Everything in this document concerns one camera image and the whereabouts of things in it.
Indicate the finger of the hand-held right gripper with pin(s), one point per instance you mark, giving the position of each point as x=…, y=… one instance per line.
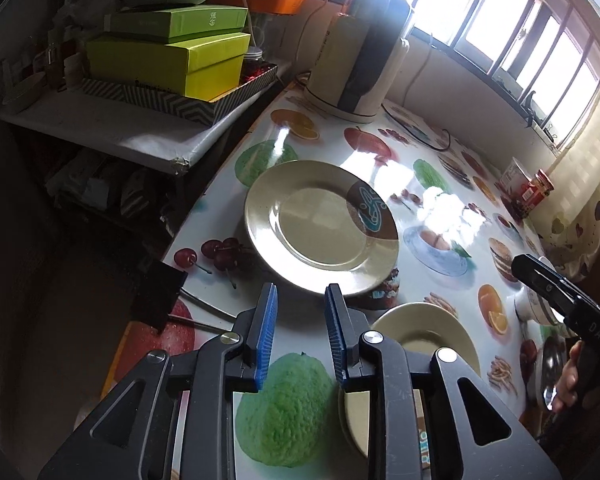
x=540, y=280

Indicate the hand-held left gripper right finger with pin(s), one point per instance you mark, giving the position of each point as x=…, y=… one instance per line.
x=336, y=345

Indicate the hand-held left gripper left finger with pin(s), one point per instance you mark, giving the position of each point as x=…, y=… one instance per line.
x=265, y=340

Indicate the white bowl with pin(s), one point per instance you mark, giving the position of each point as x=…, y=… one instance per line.
x=530, y=310

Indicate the small beige plate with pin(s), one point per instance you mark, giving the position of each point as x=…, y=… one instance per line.
x=420, y=325

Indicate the large beige plate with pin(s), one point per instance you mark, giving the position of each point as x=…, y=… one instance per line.
x=300, y=230

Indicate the person's right hand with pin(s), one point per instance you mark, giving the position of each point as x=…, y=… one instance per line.
x=566, y=377

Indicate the red lidded sauce jar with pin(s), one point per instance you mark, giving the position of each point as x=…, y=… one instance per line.
x=537, y=192

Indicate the cream balloon print curtain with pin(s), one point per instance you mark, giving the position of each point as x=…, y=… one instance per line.
x=580, y=200

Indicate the red and white paper cup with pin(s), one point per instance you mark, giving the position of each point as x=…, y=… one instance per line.
x=512, y=177

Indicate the black binder clip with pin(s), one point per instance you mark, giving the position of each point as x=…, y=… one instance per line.
x=155, y=292

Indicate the black window latch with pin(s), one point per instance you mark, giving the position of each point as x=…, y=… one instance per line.
x=531, y=105

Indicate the fruit printed tablecloth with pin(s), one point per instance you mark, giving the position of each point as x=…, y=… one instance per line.
x=330, y=145

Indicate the bags under shelf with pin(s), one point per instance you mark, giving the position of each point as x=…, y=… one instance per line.
x=105, y=185

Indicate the zigzag patterned box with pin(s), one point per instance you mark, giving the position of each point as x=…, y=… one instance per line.
x=180, y=102

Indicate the white shelf board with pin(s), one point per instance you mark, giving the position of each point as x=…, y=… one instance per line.
x=120, y=130

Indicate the barred window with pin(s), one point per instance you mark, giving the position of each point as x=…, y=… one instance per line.
x=520, y=25

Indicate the white electric kettle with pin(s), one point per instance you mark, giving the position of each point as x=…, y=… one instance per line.
x=330, y=70

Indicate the small glass jar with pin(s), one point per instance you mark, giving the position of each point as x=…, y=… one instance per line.
x=252, y=62

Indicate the lime green box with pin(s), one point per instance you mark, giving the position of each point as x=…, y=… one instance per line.
x=160, y=62

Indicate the dark green flat box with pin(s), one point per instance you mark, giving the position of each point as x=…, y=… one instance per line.
x=175, y=22

